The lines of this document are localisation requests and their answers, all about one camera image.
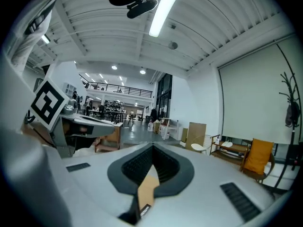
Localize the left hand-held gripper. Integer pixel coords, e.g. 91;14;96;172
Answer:
30;79;116;159

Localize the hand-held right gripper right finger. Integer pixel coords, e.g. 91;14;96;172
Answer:
139;142;277;227

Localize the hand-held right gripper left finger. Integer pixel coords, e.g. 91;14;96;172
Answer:
62;142;154;226

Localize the person's left forearm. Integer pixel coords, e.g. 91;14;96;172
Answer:
20;123;57;148

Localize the wooden cabinet white top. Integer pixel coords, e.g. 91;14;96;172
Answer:
94;121;124;153

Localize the long dark table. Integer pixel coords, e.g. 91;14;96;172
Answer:
91;109;127;124

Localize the cluttered storage shelf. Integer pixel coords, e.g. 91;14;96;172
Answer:
104;100;124;114

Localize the low wooden shelf rack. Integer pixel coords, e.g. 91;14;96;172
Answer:
210;133;252;167

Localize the black mezzanine railing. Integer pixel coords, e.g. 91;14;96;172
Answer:
79;73;153;99

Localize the tall cardboard board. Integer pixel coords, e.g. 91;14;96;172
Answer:
185;122;207;151

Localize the wooden armchair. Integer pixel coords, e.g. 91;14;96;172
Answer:
240;145;277;184

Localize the flat cardboard piece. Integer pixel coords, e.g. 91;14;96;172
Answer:
137;164;160;218

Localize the row of distant ceiling lights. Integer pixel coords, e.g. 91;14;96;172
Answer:
84;72;124;86

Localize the orange cushion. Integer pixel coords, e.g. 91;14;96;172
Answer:
243;138;275;175

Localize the white side table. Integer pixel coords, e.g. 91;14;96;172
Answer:
158;117;180;141

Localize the black framed glass door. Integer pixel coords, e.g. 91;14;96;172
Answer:
155;73;173;119

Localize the white roller blind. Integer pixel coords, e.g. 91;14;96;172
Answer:
276;32;303;99
217;43;296;145

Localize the black coat rack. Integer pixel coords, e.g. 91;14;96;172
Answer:
272;71;303;195

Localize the white ceiling pipe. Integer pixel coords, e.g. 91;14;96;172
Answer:
53;30;144;44

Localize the dark grey hanging bag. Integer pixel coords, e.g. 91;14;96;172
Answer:
285;101;301;128

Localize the white wire chair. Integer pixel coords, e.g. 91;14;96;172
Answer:
190;134;214;155

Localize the white wall cabinet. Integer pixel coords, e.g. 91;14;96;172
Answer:
62;81;78;96

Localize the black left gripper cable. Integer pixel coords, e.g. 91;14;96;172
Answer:
24;110;58;149

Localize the black head camera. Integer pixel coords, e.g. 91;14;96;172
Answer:
126;0;159;19

